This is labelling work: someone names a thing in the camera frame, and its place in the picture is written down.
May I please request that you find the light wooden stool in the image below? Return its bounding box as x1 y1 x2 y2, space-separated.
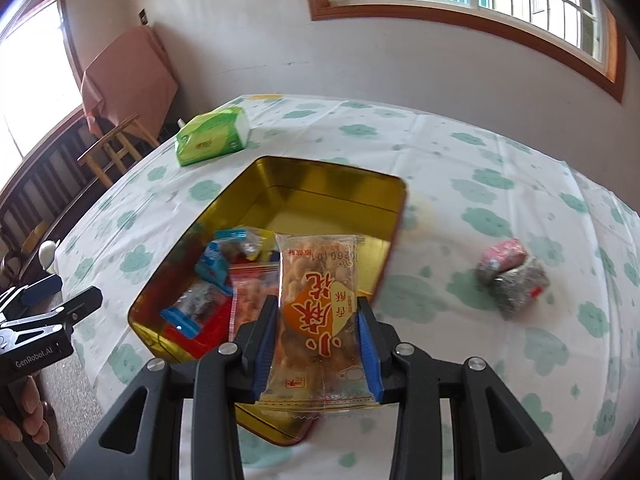
77 114 162 188

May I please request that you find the pink snack packet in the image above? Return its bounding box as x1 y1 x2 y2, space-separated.
475 240 526 281

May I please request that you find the maroon and gold tin box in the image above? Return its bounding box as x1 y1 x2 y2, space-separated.
127 156 408 447

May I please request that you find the dark wooden bench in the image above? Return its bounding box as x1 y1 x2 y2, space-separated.
0 110 106 286

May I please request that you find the orange cloth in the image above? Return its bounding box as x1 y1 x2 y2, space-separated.
80 25 179 137

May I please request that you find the grey red-label snack packet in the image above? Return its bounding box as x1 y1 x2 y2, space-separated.
487 255 551 321

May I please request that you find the person's left hand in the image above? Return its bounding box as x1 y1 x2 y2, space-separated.
0 375 51 446

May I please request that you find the bright balcony door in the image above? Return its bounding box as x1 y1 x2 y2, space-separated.
0 0 83 191

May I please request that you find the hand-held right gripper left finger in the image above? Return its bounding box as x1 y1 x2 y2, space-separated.
62 295 278 480

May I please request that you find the green tissue pack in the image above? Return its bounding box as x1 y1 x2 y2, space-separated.
175 106 251 167

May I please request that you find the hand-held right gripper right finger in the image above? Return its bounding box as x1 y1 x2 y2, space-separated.
356 297 576 480

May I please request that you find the red snack packet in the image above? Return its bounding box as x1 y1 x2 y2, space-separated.
167 300 235 358

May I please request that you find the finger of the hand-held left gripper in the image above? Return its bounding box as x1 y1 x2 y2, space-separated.
0 287 103 346
0 274 63 313

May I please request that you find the cloud print tablecloth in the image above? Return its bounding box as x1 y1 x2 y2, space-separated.
52 92 640 480

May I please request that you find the blue-ended clear snack packet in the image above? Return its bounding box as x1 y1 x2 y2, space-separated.
160 241 236 339
214 227 263 262

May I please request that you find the orange label snack packet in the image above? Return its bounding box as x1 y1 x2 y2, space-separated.
257 232 383 413

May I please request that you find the clear red-print snack packet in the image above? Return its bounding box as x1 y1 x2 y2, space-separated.
227 265 281 346

